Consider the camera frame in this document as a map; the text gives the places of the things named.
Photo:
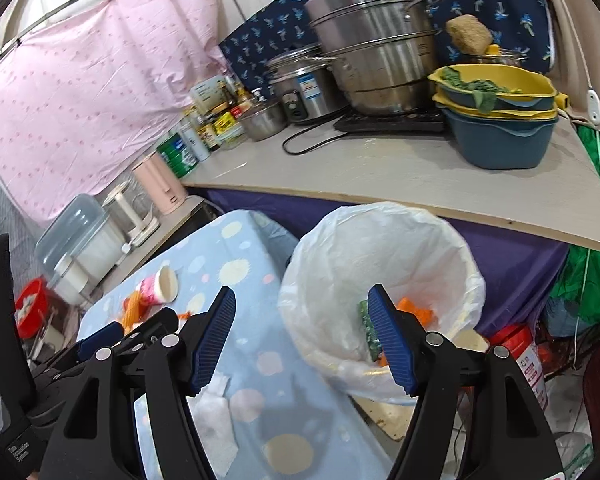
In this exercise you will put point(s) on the brown loofah sponge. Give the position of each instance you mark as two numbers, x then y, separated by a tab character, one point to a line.
467	35

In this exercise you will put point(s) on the crumpled clear plastic bottle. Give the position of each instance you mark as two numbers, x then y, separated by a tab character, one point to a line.
575	452

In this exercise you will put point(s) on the green tin can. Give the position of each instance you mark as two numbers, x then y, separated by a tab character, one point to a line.
177	157

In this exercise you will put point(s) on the red plastic bowl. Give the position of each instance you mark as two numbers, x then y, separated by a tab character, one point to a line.
30	310

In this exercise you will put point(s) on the green cloth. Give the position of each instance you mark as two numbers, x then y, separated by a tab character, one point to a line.
595	270

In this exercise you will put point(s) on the pink electric kettle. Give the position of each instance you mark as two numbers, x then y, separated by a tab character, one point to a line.
157	185

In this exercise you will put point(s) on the steel rice cooker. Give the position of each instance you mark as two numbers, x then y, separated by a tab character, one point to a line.
305	85

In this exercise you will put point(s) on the pink patterned paper cup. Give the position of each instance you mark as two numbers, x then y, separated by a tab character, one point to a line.
155	287

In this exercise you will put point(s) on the group of condiment bottles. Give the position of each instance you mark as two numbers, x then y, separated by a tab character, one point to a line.
220	110

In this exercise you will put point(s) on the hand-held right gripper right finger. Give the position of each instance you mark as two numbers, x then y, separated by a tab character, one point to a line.
390	345

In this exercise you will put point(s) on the glass bowl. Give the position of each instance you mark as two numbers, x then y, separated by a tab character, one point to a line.
510	55

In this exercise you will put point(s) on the white tissue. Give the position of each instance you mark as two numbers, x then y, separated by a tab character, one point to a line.
210	415

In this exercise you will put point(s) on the clear lidded plastic container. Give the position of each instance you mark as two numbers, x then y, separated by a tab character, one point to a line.
90	245

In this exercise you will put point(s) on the large steel steamer pot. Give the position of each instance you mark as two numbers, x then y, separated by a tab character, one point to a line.
375	50

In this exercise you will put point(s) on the orange plastic wrapper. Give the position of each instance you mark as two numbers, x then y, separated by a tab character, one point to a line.
131	312

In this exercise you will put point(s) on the blue plastic basin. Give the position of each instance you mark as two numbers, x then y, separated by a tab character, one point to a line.
520	102
500	142

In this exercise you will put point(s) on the orange peel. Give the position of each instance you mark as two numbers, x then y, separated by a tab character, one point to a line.
415	310

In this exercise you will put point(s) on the yellow strainer basin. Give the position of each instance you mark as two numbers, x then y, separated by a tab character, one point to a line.
530	112
530	82

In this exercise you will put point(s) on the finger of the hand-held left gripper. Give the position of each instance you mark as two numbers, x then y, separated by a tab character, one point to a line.
152	324
100	336

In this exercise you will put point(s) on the pink dotted curtain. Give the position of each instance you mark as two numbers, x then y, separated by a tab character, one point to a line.
80	85

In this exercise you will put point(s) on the navy floral cloth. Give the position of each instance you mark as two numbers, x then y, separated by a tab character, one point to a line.
505	0

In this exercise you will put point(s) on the green leafy vegetable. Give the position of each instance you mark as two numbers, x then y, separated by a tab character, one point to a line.
480	87

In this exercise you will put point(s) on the purple cloth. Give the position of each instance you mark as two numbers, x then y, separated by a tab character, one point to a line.
510	270

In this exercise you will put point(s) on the bin with white bag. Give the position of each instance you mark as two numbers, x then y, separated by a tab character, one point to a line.
340	270

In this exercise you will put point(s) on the small steel bowl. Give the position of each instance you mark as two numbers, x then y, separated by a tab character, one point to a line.
262	122

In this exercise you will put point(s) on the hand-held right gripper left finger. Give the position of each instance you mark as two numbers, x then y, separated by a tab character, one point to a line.
212	345

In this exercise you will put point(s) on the white bottle with blue label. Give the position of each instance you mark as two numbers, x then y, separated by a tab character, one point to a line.
195	142

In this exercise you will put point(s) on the green packet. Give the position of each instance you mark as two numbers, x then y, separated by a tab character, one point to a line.
366	327

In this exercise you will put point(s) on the beige curtain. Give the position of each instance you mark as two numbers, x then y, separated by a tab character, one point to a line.
580	10

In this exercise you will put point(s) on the black induction cooker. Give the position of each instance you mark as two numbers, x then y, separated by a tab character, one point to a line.
390	122

